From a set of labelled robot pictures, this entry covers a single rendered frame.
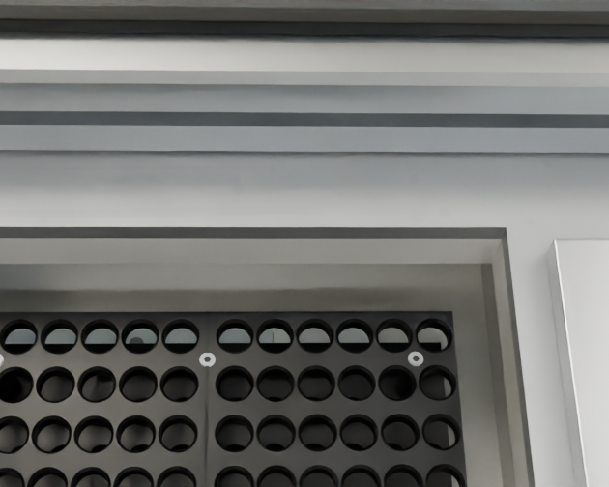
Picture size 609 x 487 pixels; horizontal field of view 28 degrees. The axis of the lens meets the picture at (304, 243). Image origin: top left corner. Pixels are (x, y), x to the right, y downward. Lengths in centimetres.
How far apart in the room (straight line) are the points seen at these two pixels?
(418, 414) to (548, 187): 9
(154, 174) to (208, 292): 11
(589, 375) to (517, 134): 9
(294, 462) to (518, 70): 15
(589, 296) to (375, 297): 14
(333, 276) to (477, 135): 13
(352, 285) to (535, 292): 13
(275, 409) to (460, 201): 10
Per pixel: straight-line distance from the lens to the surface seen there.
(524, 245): 41
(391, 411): 42
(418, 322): 44
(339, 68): 38
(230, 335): 49
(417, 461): 42
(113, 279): 52
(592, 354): 38
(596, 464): 37
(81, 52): 38
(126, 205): 41
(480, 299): 52
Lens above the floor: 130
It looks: 62 degrees down
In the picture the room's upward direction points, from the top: 5 degrees clockwise
